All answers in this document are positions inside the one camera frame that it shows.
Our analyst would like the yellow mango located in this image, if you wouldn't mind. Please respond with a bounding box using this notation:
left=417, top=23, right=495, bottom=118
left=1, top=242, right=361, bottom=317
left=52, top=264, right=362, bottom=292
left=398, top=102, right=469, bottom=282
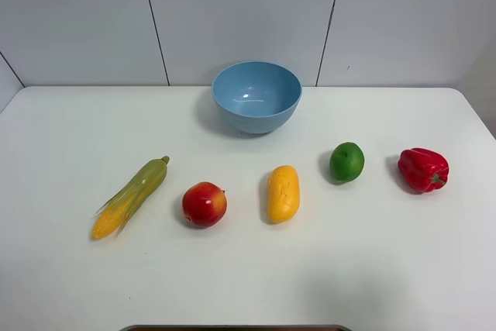
left=267, top=165, right=300, bottom=224

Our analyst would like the red pomegranate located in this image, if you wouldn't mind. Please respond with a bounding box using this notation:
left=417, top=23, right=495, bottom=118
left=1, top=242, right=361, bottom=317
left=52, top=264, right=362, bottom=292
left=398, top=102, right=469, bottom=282
left=182, top=181, right=227, bottom=228

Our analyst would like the green lime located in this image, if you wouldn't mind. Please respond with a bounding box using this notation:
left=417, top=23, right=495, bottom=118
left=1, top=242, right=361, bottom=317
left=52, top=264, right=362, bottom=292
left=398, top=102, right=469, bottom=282
left=329, top=142, right=365, bottom=183

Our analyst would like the blue plastic bowl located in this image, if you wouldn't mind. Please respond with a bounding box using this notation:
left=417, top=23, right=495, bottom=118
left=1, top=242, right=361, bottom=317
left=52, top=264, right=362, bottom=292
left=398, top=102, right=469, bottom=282
left=212, top=61, right=303, bottom=135

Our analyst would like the corn cob with husk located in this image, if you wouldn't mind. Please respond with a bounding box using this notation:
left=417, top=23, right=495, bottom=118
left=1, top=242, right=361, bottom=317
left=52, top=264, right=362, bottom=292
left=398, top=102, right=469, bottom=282
left=90, top=156, right=170, bottom=241

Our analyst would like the red bell pepper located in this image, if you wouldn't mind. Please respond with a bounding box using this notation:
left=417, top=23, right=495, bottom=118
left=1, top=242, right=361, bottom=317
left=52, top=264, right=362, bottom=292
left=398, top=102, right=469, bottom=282
left=398, top=147, right=450, bottom=194

